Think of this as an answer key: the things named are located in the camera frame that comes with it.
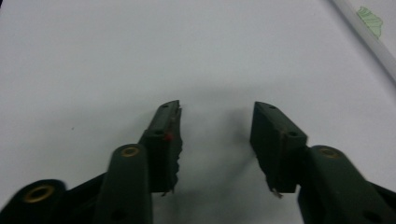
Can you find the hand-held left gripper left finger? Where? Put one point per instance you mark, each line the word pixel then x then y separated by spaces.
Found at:
pixel 163 149

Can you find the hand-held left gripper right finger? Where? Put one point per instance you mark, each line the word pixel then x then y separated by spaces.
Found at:
pixel 274 149

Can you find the green leaf-patterned item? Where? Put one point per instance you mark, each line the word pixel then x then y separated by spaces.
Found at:
pixel 371 20

